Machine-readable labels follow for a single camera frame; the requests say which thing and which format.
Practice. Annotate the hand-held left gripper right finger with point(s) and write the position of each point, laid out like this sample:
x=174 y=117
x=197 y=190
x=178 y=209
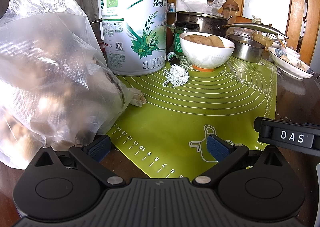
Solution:
x=217 y=148

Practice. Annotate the green silicone baking mat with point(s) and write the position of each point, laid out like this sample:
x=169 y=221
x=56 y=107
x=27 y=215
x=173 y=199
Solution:
x=187 y=117

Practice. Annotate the small white pill bottle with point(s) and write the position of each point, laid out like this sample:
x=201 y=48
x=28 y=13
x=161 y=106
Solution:
x=171 y=7

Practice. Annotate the wooden glass door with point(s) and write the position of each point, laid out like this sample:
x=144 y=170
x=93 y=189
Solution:
x=300 y=4

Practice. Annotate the white green milk powder can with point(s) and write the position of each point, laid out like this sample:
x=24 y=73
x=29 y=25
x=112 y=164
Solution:
x=130 y=36

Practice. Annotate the small white bowl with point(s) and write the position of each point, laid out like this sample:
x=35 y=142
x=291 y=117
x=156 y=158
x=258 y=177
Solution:
x=287 y=50

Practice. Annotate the brown baby bottle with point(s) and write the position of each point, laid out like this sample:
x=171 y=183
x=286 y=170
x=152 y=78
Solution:
x=231 y=4

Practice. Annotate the blue patterned white plate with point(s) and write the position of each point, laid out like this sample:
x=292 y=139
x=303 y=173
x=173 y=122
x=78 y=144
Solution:
x=287 y=66

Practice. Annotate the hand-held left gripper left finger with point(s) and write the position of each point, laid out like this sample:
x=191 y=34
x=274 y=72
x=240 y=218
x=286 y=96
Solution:
x=100 y=147

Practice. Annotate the white bowl with orange base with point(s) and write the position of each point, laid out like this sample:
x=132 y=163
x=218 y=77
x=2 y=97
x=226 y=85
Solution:
x=207 y=54

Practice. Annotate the pale garlic piece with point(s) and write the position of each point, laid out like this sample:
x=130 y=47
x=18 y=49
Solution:
x=138 y=99

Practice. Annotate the green glass jar black lid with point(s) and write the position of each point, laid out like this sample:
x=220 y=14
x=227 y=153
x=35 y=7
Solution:
x=183 y=30

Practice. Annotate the clear plastic bag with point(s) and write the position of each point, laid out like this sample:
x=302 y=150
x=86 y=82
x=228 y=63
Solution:
x=50 y=79

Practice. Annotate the reddish brown fruit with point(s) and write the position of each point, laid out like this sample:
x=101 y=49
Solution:
x=170 y=38

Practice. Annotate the white plastic bag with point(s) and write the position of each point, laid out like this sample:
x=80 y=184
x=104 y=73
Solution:
x=192 y=3

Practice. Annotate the glass jar with white lid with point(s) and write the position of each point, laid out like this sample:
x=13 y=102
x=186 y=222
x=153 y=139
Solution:
x=256 y=20

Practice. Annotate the round steel bowl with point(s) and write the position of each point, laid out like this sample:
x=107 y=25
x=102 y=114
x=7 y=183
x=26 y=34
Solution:
x=247 y=51

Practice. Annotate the yellow plastic container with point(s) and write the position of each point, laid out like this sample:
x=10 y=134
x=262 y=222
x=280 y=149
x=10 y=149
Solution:
x=261 y=38

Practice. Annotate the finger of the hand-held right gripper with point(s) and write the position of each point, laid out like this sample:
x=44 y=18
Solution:
x=265 y=123

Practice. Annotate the small dark green bottle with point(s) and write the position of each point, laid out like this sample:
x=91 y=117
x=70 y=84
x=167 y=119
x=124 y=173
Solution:
x=175 y=58

